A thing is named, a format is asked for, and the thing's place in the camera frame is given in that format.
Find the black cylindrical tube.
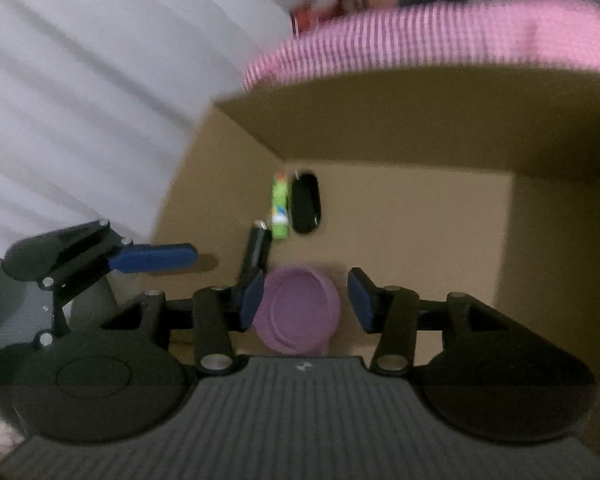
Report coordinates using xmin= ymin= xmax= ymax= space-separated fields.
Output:
xmin=237 ymin=220 xmax=272 ymax=286

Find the red packet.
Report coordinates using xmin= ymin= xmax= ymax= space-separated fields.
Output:
xmin=291 ymin=2 xmax=342 ymax=37

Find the white curtain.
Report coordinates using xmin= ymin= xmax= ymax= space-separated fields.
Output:
xmin=0 ymin=0 xmax=331 ymax=261

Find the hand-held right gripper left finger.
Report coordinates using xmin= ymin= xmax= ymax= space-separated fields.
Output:
xmin=100 ymin=270 xmax=266 ymax=373

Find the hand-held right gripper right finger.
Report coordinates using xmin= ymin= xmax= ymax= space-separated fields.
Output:
xmin=347 ymin=267 xmax=521 ymax=373

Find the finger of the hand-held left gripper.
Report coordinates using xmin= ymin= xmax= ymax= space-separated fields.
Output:
xmin=37 ymin=285 xmax=71 ymax=348
xmin=2 ymin=220 xmax=198 ymax=291

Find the purple plastic lid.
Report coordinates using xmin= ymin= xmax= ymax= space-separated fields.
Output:
xmin=252 ymin=267 xmax=342 ymax=356

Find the pink checkered tablecloth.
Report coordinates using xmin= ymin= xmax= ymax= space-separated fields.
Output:
xmin=242 ymin=0 xmax=600 ymax=93

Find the black oval key fob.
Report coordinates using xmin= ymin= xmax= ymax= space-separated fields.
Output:
xmin=289 ymin=171 xmax=323 ymax=235

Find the green glue stick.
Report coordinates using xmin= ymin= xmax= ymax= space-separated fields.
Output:
xmin=271 ymin=172 xmax=291 ymax=241

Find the brown cardboard box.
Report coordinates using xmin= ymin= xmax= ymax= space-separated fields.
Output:
xmin=150 ymin=67 xmax=600 ymax=480

